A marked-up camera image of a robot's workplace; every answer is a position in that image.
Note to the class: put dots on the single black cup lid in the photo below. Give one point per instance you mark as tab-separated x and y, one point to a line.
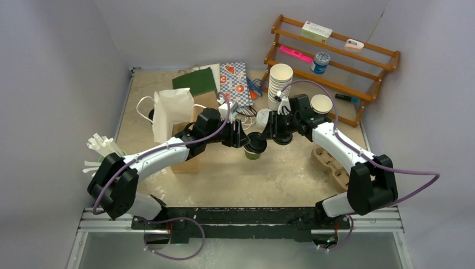
256	145

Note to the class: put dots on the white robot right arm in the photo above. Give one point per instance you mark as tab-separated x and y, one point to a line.
369	186

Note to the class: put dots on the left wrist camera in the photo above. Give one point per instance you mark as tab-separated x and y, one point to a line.
227	112

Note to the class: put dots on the blue checkered paper bag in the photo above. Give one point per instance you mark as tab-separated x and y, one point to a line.
234	84

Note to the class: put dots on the green paper coffee cup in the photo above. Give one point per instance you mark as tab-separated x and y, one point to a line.
252	154

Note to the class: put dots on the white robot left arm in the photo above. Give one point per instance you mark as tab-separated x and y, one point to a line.
114	185

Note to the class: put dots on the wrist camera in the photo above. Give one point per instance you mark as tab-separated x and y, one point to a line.
283	103
227	112

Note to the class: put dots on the green paper bag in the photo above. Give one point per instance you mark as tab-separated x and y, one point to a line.
202	86

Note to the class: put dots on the black blue marker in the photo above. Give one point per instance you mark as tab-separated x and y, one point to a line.
346	98

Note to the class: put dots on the pink white tape dispenser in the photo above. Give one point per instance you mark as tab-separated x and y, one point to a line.
354	46

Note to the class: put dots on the green cup of stirrers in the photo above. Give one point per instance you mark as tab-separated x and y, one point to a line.
103	146

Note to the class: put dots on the blue lidded jar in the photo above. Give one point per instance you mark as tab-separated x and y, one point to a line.
320	62

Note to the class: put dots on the black cup with white cup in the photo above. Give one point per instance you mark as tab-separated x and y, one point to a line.
321	104

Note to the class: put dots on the pink highlighter pen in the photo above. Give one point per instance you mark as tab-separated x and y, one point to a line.
295	54

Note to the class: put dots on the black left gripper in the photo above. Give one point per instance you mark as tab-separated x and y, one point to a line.
236	138

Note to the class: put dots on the white paper cup stack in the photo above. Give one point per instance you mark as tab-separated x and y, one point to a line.
280	76

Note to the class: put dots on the wooden shelf rack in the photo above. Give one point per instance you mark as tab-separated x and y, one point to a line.
364	98

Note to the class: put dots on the brown kraft paper bag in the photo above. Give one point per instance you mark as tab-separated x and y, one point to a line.
172	111

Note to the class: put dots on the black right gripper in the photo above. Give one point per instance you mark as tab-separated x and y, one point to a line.
273	127

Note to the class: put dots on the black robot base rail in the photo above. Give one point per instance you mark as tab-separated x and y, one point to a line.
295	223

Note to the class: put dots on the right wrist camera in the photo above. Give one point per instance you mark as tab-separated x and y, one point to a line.
283	103

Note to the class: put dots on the white green box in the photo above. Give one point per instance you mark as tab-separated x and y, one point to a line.
315	32

